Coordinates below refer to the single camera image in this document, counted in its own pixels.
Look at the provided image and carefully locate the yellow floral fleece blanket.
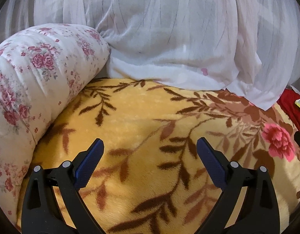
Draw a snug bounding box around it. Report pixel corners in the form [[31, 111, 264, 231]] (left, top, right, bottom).
[[32, 79, 300, 233]]

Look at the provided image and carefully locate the red blanket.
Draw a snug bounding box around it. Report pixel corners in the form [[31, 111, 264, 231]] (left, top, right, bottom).
[[277, 89, 300, 132]]

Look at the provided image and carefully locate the floral white bolster pillow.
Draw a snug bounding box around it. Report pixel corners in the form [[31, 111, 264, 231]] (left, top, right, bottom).
[[0, 23, 110, 223]]

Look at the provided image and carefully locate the white sheer mosquito net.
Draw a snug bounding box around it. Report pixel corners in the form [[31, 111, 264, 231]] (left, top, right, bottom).
[[0, 0, 300, 110]]

